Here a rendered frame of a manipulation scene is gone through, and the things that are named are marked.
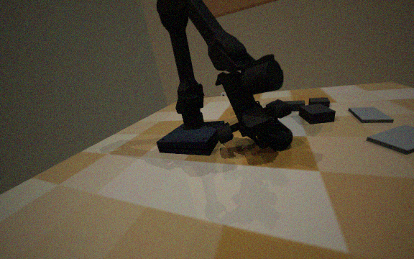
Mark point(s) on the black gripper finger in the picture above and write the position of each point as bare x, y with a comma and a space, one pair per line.
253, 138
261, 138

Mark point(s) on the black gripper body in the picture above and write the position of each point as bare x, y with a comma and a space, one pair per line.
225, 131

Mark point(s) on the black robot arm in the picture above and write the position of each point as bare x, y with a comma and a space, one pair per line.
227, 54

